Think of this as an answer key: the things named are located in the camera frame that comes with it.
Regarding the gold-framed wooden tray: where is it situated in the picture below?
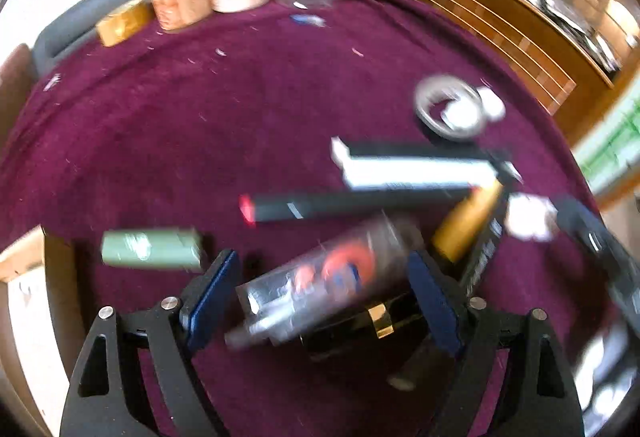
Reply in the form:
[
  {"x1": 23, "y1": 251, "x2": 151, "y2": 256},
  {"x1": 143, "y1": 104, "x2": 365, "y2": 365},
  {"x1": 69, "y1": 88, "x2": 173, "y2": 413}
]
[{"x1": 0, "y1": 226, "x2": 68, "y2": 437}]

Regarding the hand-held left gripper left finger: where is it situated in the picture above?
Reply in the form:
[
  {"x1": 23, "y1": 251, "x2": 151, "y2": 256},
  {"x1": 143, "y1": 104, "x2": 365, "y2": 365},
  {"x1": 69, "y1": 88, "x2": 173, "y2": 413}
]
[{"x1": 60, "y1": 248, "x2": 241, "y2": 437}]

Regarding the brown chair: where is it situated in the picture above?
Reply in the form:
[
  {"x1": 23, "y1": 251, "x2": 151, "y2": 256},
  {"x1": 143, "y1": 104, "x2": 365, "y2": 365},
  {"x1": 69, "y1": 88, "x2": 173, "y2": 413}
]
[{"x1": 0, "y1": 43, "x2": 33, "y2": 128}]

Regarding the grey sofa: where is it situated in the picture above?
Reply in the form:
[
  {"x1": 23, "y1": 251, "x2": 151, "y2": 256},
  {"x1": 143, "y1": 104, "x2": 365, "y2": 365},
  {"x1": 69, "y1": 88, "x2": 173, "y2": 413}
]
[{"x1": 32, "y1": 0, "x2": 151, "y2": 74}]

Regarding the clear bottle with orange label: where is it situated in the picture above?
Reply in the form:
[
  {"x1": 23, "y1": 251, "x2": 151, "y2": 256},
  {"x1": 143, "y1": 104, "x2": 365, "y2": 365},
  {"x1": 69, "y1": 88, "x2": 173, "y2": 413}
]
[{"x1": 224, "y1": 212, "x2": 426, "y2": 350}]

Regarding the black marker pen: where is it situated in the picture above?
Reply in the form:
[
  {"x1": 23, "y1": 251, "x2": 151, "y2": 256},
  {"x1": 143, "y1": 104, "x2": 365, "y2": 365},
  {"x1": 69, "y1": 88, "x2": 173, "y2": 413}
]
[{"x1": 239, "y1": 187, "x2": 483, "y2": 224}]

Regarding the white small object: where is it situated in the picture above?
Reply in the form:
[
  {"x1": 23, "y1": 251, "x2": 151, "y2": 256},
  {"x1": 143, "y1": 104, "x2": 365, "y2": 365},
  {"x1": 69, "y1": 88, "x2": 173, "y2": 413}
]
[{"x1": 504, "y1": 194, "x2": 562, "y2": 242}]

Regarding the maroon tablecloth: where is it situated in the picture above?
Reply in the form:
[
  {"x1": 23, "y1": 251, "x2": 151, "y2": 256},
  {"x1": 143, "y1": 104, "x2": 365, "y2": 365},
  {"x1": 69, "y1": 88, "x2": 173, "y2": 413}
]
[{"x1": 0, "y1": 0, "x2": 618, "y2": 437}]

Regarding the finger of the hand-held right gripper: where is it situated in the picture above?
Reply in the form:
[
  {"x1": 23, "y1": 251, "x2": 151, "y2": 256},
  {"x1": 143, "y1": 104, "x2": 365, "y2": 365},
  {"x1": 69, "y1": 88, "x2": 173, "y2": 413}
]
[{"x1": 554, "y1": 196, "x2": 638, "y2": 323}]

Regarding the gold tube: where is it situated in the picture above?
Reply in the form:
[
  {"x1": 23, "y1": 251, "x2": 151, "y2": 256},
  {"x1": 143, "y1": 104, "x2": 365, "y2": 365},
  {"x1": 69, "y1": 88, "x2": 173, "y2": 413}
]
[{"x1": 431, "y1": 151, "x2": 523, "y2": 264}]

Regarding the green tube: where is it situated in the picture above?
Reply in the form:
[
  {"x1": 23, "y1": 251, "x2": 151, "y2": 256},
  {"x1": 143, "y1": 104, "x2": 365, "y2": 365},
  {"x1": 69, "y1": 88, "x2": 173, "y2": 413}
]
[{"x1": 100, "y1": 227, "x2": 203, "y2": 270}]

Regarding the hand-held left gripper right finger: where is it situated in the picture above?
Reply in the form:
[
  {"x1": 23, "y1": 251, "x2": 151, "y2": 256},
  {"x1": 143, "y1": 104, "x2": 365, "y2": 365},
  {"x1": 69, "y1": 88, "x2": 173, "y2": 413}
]
[{"x1": 407, "y1": 248, "x2": 586, "y2": 437}]

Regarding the black box with gold clasp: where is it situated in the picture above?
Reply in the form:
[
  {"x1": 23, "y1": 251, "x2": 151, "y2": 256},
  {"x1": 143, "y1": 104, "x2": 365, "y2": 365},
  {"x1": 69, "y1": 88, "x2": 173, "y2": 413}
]
[{"x1": 299, "y1": 289, "x2": 438, "y2": 364}]

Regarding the gold tape roll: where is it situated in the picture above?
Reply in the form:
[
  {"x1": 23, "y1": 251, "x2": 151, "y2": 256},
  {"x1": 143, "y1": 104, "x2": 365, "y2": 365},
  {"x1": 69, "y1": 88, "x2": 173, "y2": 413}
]
[{"x1": 95, "y1": 0, "x2": 156, "y2": 48}]

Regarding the wooden slatted cabinet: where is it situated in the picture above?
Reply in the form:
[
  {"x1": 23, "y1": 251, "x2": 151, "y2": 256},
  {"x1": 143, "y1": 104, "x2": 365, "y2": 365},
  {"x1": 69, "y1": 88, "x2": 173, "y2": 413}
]
[{"x1": 372, "y1": 0, "x2": 633, "y2": 118}]

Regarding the white long box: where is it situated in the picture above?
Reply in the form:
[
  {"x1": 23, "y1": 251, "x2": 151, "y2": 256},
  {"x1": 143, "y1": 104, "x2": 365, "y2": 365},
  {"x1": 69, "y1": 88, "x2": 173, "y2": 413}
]
[{"x1": 331, "y1": 136, "x2": 503, "y2": 192}]

